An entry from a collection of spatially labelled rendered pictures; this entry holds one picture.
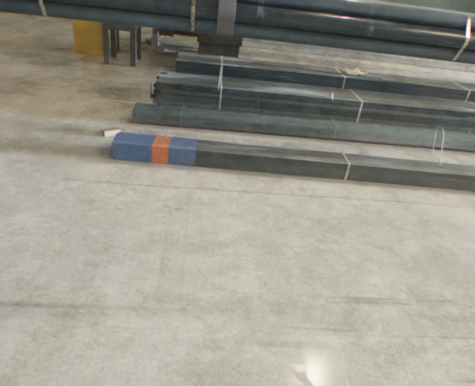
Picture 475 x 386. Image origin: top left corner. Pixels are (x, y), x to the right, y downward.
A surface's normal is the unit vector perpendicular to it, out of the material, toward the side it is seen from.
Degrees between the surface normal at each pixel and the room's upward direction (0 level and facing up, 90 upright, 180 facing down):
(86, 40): 90
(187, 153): 90
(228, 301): 0
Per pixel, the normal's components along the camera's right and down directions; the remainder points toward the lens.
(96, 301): 0.11, -0.86
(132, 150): 0.03, 0.51
